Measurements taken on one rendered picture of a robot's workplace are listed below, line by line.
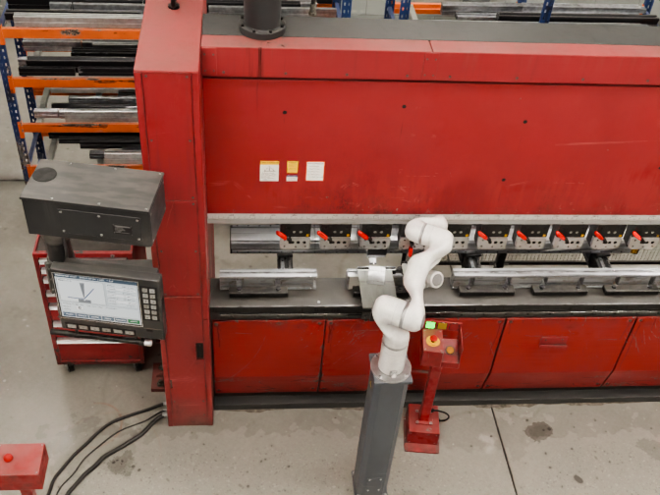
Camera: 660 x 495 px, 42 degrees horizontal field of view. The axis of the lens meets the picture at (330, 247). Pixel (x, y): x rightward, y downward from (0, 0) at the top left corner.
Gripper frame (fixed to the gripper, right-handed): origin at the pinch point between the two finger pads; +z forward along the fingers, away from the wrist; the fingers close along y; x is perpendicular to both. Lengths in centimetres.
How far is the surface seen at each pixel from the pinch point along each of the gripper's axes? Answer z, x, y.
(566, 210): -57, -66, 17
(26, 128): 241, 112, 102
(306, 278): 21.9, 42.9, 7.3
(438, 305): -12.5, -10.6, -22.4
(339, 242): 1.7, 30.4, 25.9
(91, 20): 183, 65, 158
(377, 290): -5.5, 19.1, -3.2
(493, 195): -45, -32, 34
